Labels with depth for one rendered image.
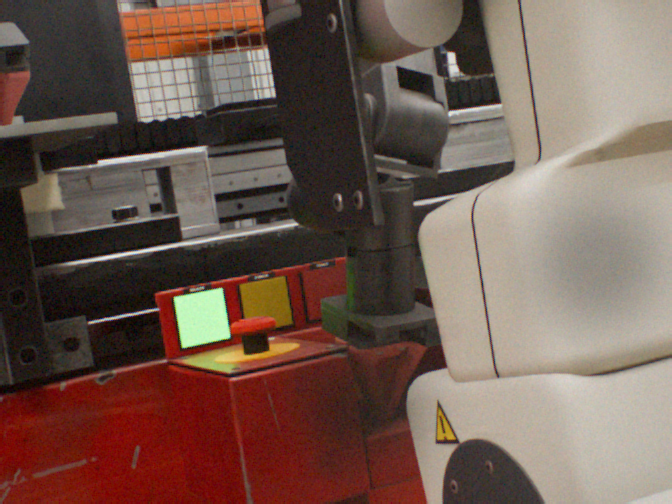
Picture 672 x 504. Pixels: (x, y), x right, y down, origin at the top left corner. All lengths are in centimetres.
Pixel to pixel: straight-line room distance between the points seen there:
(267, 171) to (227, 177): 6
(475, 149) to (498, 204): 96
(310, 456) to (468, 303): 41
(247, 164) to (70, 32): 40
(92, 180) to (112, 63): 59
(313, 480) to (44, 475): 32
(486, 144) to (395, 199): 55
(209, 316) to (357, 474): 21
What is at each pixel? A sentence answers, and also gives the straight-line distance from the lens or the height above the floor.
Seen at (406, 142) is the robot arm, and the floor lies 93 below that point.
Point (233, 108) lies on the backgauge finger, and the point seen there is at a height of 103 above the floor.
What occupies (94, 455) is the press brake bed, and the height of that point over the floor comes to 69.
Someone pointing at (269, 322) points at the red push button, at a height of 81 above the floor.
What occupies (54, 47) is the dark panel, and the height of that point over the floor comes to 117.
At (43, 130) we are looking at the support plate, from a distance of 106.
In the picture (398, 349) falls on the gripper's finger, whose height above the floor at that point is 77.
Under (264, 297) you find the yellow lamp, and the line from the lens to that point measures 111.
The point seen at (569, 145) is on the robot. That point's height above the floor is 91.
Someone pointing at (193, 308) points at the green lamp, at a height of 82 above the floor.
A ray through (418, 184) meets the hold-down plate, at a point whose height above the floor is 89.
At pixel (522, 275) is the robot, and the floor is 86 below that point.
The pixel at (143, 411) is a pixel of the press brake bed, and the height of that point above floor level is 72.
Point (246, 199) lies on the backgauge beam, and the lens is 164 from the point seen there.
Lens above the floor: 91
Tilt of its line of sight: 3 degrees down
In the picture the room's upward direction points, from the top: 9 degrees counter-clockwise
